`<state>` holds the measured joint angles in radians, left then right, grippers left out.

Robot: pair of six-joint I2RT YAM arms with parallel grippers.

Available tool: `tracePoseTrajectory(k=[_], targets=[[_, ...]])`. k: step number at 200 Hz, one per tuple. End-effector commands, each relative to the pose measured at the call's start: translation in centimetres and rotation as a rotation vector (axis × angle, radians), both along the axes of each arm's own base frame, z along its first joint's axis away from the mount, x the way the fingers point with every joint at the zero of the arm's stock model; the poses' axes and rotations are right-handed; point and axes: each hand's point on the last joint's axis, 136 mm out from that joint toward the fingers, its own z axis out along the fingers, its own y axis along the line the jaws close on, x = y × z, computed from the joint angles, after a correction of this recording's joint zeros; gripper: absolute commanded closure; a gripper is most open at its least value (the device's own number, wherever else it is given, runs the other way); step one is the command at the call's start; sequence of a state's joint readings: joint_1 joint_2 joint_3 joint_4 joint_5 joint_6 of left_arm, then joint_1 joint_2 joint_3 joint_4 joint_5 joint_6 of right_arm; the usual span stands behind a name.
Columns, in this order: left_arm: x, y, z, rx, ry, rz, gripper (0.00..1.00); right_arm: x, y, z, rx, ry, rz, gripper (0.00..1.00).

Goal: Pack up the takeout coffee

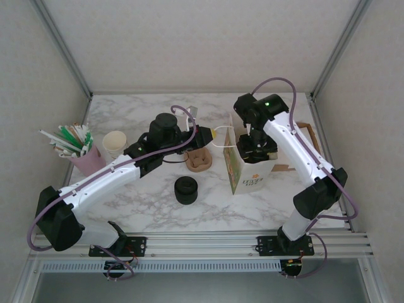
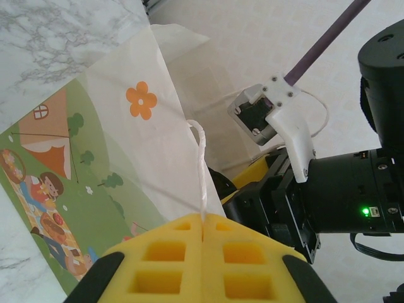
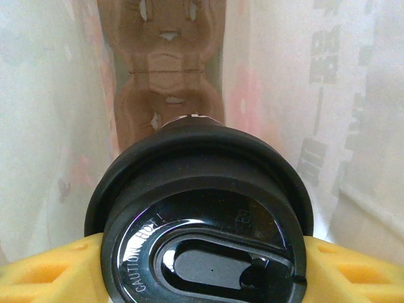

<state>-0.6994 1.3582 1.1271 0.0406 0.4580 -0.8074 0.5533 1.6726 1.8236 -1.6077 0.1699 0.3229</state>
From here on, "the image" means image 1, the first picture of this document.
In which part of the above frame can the white paper bag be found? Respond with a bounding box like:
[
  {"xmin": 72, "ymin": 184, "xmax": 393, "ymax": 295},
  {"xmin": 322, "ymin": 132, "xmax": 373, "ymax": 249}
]
[{"xmin": 211, "ymin": 112, "xmax": 279, "ymax": 196}]

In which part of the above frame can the black lidded cup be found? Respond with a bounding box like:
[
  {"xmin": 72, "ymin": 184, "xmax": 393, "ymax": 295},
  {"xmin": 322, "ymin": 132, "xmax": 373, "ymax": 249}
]
[{"xmin": 174, "ymin": 175, "xmax": 199, "ymax": 206}]

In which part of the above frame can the brown cardboard tray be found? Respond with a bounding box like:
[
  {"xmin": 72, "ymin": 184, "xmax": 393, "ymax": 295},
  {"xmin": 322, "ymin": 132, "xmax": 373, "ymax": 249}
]
[{"xmin": 273, "ymin": 122, "xmax": 323, "ymax": 173}]

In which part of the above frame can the pink straw holder cup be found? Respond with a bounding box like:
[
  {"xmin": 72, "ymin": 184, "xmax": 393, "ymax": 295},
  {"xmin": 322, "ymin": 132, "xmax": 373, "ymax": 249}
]
[{"xmin": 68, "ymin": 143, "xmax": 107, "ymax": 177}]

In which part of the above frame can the black controller board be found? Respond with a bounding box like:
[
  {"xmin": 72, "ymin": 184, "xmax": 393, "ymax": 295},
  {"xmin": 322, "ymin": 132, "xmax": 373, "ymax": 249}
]
[
  {"xmin": 282, "ymin": 258, "xmax": 304, "ymax": 279},
  {"xmin": 103, "ymin": 260, "xmax": 136, "ymax": 281}
]

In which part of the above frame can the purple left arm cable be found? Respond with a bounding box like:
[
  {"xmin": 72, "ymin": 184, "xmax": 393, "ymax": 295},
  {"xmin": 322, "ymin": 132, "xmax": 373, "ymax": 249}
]
[{"xmin": 27, "ymin": 104, "xmax": 198, "ymax": 282}]

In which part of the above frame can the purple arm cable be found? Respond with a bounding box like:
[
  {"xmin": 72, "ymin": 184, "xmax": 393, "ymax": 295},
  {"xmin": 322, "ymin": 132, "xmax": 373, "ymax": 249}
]
[
  {"xmin": 27, "ymin": 104, "xmax": 198, "ymax": 282},
  {"xmin": 251, "ymin": 77, "xmax": 360, "ymax": 280}
]

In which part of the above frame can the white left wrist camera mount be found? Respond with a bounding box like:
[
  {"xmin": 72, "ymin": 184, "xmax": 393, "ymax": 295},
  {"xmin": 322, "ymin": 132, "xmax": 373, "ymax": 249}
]
[{"xmin": 175, "ymin": 105, "xmax": 200, "ymax": 132}]

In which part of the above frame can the thin black camera cable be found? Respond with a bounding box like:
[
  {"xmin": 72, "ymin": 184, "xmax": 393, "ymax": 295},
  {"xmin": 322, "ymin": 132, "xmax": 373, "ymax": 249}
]
[{"xmin": 162, "ymin": 150, "xmax": 191, "ymax": 164}]

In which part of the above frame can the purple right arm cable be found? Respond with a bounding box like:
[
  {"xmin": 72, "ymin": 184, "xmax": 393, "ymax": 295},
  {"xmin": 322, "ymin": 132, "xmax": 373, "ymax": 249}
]
[{"xmin": 251, "ymin": 77, "xmax": 360, "ymax": 280}]

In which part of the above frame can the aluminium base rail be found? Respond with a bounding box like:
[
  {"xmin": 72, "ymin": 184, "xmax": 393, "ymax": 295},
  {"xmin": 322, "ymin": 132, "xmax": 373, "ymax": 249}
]
[{"xmin": 31, "ymin": 232, "xmax": 370, "ymax": 263}]

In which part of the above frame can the grey slotted cable duct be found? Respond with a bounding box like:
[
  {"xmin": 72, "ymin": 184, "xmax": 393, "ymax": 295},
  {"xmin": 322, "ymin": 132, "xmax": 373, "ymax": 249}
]
[{"xmin": 40, "ymin": 260, "xmax": 282, "ymax": 273}]

